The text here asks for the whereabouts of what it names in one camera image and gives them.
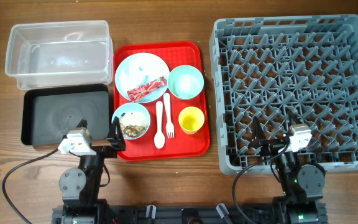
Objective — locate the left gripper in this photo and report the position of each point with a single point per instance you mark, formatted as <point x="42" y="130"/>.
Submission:
<point x="115" y="140"/>

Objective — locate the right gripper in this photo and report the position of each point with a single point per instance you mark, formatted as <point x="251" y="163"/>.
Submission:
<point x="271" y="145"/>

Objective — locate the food leftovers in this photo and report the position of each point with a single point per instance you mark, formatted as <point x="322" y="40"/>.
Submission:
<point x="133" y="124"/>

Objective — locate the light blue small bowl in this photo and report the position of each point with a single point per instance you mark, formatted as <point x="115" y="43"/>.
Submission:
<point x="132" y="107"/>

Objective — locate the red snack wrapper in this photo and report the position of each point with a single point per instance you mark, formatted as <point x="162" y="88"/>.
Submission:
<point x="138" y="93"/>

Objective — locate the white plastic spoon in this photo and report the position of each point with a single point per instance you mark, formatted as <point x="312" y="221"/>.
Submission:
<point x="159" y="138"/>

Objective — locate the white plastic fork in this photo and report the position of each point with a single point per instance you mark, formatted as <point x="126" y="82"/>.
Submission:
<point x="169" y="126"/>

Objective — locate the light blue plate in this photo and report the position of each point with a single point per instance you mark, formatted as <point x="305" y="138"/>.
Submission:
<point x="158" y="68"/>

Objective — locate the yellow plastic cup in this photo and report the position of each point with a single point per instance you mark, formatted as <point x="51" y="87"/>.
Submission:
<point x="191" y="119"/>

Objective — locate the mint green bowl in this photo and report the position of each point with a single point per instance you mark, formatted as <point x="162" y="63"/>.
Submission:
<point x="185" y="82"/>

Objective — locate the white napkin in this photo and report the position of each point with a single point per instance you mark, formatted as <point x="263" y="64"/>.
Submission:
<point x="137" y="70"/>

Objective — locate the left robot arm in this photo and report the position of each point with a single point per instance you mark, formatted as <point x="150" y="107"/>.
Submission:
<point x="80" y="186"/>

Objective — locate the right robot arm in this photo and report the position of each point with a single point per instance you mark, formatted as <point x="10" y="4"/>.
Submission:
<point x="302" y="184"/>

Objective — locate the black waste tray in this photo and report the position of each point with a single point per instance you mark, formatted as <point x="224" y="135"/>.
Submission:
<point x="50" y="113"/>

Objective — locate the grey dishwasher rack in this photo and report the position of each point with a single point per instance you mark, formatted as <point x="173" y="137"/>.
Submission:
<point x="269" y="67"/>

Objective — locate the red serving tray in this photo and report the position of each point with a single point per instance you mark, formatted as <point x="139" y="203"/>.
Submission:
<point x="183" y="145"/>

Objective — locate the clear plastic bin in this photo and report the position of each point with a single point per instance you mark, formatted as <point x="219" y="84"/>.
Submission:
<point x="52" y="54"/>

